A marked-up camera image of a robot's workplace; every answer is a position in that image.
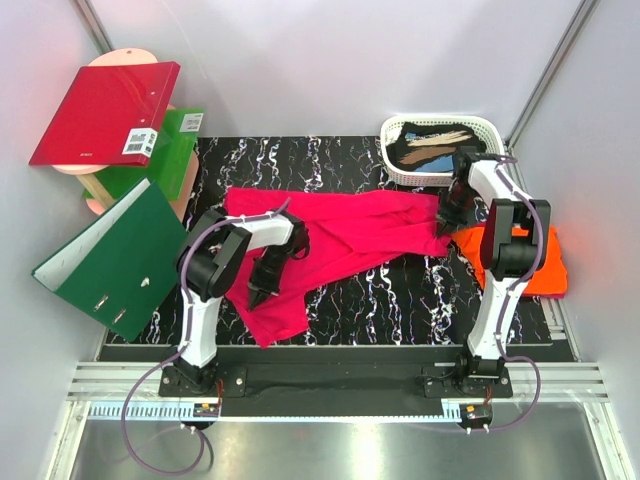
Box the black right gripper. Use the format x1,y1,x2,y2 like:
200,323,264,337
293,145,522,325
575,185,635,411
435,183,478,239

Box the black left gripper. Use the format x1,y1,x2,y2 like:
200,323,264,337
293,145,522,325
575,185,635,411
246,245,292,311

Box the white plastic basket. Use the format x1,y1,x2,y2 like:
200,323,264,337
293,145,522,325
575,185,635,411
380,113,505,187

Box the magenta pink t shirt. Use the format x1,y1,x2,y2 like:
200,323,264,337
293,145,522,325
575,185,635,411
224,187,450,348

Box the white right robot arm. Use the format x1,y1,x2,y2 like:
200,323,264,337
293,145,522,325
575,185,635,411
436,147,551,397

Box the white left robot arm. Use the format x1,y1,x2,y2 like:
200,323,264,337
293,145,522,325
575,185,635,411
173,206,310,396

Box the black printed t shirt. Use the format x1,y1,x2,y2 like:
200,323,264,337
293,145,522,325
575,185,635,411
386,122,487,174

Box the orange folded t shirt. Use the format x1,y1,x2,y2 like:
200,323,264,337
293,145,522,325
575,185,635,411
452,224,568,298

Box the light green folder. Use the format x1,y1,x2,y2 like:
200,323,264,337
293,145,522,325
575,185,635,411
95,108,205,201

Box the pink wooden stool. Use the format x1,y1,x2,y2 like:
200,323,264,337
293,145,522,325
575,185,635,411
29,47,204,218

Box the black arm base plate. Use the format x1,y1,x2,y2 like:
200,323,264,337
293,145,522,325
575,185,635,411
159,363,513,399

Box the dark green ring binder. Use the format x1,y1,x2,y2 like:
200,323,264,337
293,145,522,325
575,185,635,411
32,179,187,342

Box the aluminium frame rail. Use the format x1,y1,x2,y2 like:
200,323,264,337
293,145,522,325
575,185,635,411
67,362,608,423

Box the red ring binder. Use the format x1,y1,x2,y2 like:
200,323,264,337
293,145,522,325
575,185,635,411
29,62,180,167

